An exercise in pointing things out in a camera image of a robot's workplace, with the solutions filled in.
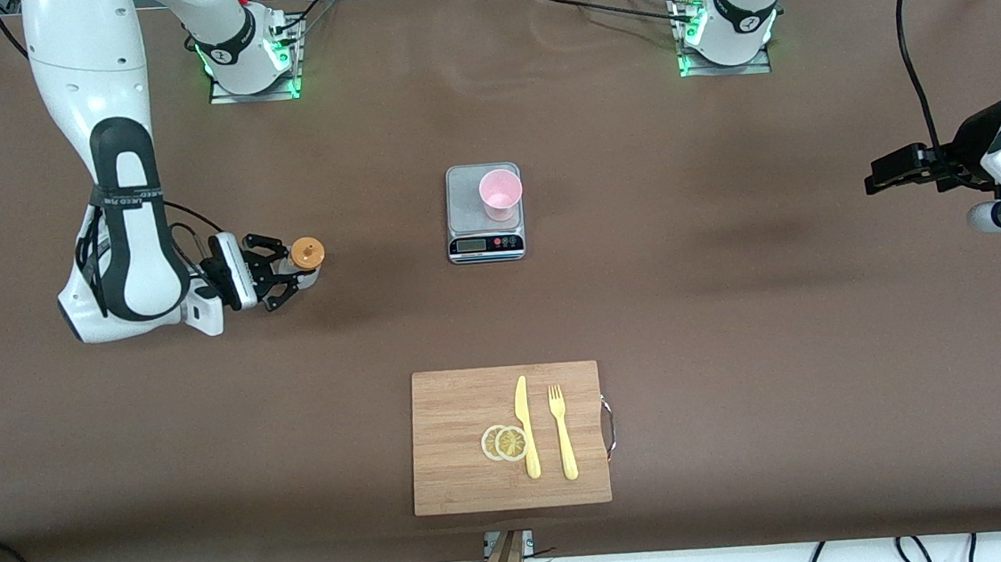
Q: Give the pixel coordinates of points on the aluminium table edge bracket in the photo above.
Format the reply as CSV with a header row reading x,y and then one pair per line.
x,y
528,540

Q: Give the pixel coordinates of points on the bamboo cutting board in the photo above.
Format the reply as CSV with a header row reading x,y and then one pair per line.
x,y
457,409

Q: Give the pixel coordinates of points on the silver digital kitchen scale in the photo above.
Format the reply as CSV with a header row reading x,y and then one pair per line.
x,y
487,244

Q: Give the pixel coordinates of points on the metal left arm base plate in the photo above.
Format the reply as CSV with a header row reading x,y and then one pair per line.
x,y
769,59

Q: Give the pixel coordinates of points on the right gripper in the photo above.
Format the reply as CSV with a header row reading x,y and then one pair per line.
x,y
260,273

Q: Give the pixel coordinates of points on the yellow plastic knife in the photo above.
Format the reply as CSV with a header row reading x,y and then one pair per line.
x,y
527,431

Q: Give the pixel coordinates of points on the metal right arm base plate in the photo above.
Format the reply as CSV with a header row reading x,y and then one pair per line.
x,y
292,74

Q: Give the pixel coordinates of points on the lemon slice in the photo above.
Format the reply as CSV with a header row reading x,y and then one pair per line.
x,y
511,444

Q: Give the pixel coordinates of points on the pink plastic cup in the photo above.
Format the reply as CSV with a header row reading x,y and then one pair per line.
x,y
501,193

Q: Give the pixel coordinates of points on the brown table cover sheet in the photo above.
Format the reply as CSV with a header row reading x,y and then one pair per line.
x,y
207,411

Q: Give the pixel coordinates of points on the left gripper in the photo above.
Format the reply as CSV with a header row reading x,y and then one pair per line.
x,y
969,152

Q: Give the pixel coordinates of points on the translucent sauce bottle orange cap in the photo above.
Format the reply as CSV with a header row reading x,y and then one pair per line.
x,y
307,253

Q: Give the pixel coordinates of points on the yellow plastic fork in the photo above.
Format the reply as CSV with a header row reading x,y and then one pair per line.
x,y
564,437

